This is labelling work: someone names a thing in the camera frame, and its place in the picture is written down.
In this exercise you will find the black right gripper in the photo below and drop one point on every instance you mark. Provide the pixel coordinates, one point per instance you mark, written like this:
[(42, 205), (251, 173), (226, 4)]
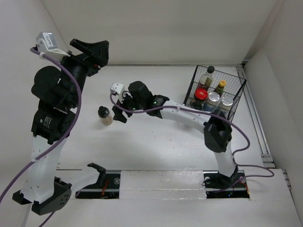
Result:
[(118, 115)]

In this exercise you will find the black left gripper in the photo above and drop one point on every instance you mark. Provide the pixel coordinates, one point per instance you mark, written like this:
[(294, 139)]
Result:
[(93, 64)]

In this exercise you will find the red-lid sauce jar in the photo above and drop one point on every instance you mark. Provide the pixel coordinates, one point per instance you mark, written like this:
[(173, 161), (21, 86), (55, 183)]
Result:
[(199, 98)]

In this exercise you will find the silver-lid shaker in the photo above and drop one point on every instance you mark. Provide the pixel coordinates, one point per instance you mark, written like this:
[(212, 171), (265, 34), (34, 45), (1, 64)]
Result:
[(211, 102), (226, 103)]

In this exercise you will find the tall black-cap sauce bottle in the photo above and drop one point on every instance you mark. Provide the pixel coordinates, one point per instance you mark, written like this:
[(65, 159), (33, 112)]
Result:
[(206, 79)]

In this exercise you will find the yellow-cap sauce bottle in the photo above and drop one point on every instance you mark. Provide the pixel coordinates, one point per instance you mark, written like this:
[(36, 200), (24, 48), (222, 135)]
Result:
[(220, 87)]

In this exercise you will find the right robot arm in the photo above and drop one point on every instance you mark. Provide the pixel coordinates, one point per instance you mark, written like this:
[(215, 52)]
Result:
[(213, 125)]

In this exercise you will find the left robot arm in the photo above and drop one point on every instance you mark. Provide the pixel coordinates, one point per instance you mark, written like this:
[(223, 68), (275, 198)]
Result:
[(58, 88)]

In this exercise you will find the black-lid spice jar, brown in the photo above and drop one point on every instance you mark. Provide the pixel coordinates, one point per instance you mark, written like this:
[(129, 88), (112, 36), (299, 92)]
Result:
[(105, 115)]

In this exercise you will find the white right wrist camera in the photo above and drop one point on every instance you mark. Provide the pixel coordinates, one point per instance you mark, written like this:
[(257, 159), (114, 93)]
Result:
[(117, 88)]

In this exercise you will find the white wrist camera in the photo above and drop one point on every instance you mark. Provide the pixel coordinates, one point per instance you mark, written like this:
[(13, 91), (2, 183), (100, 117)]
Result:
[(46, 44), (117, 88)]

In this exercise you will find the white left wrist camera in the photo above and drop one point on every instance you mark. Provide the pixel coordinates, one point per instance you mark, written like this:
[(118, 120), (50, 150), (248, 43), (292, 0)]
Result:
[(46, 44)]

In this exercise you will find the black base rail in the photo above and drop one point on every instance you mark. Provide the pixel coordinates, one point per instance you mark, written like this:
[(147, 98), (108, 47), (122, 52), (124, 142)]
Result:
[(163, 185)]

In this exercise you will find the black wire rack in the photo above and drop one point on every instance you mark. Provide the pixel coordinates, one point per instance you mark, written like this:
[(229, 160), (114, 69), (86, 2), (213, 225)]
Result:
[(211, 89)]

